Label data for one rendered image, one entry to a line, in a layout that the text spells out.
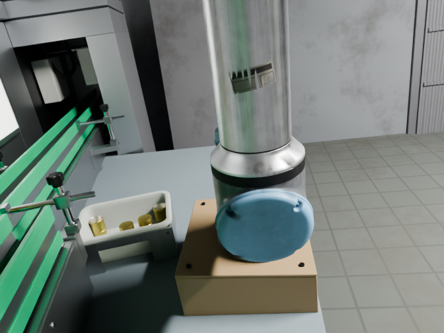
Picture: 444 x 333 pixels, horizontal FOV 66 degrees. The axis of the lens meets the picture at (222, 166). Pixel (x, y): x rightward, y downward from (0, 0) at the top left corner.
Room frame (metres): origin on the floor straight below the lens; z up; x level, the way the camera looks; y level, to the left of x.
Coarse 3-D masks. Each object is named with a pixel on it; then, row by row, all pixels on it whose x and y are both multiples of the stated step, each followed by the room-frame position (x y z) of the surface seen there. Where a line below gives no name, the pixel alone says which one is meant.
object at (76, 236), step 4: (60, 232) 0.59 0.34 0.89; (64, 232) 0.59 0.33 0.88; (64, 236) 0.58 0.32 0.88; (68, 236) 0.58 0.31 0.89; (72, 236) 0.57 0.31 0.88; (76, 236) 0.58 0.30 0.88; (80, 236) 0.60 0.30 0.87; (64, 240) 0.57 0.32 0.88; (80, 240) 0.59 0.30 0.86; (80, 244) 0.58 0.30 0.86; (80, 248) 0.58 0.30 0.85; (84, 248) 0.59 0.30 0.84; (84, 252) 0.59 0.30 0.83; (84, 256) 0.58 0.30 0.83; (84, 260) 0.57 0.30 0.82
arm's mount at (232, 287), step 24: (192, 216) 0.63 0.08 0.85; (192, 240) 0.55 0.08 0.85; (216, 240) 0.54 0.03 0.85; (192, 264) 0.49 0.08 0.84; (216, 264) 0.48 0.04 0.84; (240, 264) 0.47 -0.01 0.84; (264, 264) 0.47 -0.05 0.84; (288, 264) 0.46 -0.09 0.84; (312, 264) 0.45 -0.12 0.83; (192, 288) 0.46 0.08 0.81; (216, 288) 0.46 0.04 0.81; (240, 288) 0.45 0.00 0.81; (264, 288) 0.44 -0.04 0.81; (288, 288) 0.44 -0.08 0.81; (312, 288) 0.43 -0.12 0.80; (192, 312) 0.46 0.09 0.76; (216, 312) 0.46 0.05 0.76; (240, 312) 0.45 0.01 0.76; (264, 312) 0.44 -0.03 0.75; (288, 312) 0.44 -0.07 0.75; (312, 312) 0.43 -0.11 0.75
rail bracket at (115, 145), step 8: (104, 104) 1.22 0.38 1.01; (104, 112) 1.22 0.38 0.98; (96, 120) 1.22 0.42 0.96; (104, 120) 1.21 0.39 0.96; (80, 128) 1.20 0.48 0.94; (112, 136) 1.22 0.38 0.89; (112, 144) 1.21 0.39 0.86; (120, 144) 1.23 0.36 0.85; (96, 152) 1.20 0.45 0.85; (104, 152) 1.20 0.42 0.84
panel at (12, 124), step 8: (0, 88) 1.11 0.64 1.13; (0, 96) 1.09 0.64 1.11; (0, 104) 1.07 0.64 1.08; (8, 104) 1.12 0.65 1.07; (0, 112) 1.05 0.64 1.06; (8, 112) 1.10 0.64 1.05; (0, 120) 1.03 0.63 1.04; (8, 120) 1.08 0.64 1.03; (0, 128) 1.02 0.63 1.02; (8, 128) 1.06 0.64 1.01; (16, 128) 1.11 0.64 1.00; (0, 136) 1.00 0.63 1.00
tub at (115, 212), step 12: (156, 192) 0.80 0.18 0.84; (168, 192) 0.79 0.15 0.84; (96, 204) 0.78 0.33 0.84; (108, 204) 0.78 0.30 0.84; (120, 204) 0.79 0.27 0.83; (132, 204) 0.79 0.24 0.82; (144, 204) 0.79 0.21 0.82; (156, 204) 0.79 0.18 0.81; (168, 204) 0.73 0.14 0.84; (84, 216) 0.74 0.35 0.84; (108, 216) 0.78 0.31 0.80; (120, 216) 0.78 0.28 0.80; (132, 216) 0.79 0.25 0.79; (168, 216) 0.67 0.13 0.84; (84, 228) 0.71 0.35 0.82; (108, 228) 0.78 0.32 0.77; (144, 228) 0.64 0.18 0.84; (156, 228) 0.64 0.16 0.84; (84, 240) 0.62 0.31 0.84; (96, 240) 0.62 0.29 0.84
